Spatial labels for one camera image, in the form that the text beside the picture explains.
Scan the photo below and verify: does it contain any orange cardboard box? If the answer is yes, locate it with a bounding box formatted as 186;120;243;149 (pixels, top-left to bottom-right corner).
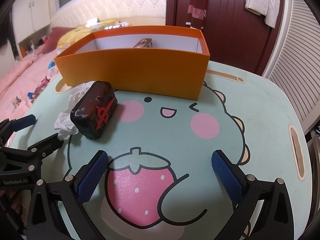
54;25;210;100

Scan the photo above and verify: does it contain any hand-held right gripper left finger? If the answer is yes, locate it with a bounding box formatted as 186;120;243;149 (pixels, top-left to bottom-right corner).
26;150;110;240

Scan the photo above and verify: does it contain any pink blanket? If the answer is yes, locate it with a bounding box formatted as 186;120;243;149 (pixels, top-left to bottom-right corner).
0;46;62;120

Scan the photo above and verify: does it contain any dark red pillow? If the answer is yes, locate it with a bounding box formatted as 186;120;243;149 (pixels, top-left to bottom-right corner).
42;27;68;54

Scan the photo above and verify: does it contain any mint green cartoon desktop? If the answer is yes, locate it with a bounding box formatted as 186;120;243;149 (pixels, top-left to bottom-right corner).
7;60;313;240

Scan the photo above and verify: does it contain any black pouch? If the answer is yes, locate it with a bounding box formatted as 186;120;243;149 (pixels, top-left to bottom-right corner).
70;81;118;139

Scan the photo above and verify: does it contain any yellow pillow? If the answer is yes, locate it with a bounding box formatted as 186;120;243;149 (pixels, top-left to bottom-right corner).
57;25;94;49

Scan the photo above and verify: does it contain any cream tufted headboard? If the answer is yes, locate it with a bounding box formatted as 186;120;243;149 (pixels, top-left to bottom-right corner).
50;0;168;30

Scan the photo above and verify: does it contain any white knit sweater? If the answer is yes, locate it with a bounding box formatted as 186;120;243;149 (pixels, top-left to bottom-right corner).
235;0;282;28

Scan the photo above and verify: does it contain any white charger box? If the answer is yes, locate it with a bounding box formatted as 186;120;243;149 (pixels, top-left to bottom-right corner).
86;17;102;29

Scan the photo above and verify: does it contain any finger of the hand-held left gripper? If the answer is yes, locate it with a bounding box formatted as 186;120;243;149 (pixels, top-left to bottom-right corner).
0;114;37;146
0;133;65;175

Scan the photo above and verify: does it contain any red striped scarf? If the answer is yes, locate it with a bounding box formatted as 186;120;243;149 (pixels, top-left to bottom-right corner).
187;0;209;29

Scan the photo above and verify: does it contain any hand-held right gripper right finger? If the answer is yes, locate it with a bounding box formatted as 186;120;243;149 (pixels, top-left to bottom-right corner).
211;149;294;240

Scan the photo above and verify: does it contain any white plastic bag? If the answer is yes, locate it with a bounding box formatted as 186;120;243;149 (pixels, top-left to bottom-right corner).
54;82;94;140

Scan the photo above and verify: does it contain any brown card box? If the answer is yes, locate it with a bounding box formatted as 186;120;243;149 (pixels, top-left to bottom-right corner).
132;38;153;48

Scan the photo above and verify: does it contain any dark red wardrobe door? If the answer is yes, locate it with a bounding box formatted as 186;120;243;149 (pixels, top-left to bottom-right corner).
166;0;285;77

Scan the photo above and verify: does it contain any white louvred door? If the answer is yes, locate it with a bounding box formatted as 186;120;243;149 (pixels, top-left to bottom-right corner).
261;0;320;133

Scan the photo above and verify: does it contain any cream cabinet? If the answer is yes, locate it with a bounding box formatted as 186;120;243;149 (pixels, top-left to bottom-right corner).
11;0;54;58

